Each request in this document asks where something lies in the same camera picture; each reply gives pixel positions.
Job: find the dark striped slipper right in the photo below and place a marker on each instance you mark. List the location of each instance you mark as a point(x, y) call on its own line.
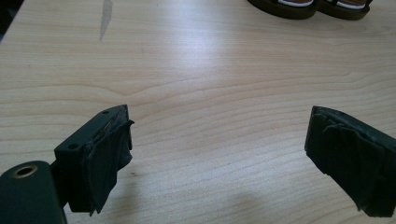
point(342, 12)

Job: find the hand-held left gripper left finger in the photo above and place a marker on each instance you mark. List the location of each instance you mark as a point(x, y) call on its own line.
point(93, 155)

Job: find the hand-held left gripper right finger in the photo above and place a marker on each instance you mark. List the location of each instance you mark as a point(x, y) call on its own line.
point(351, 149)

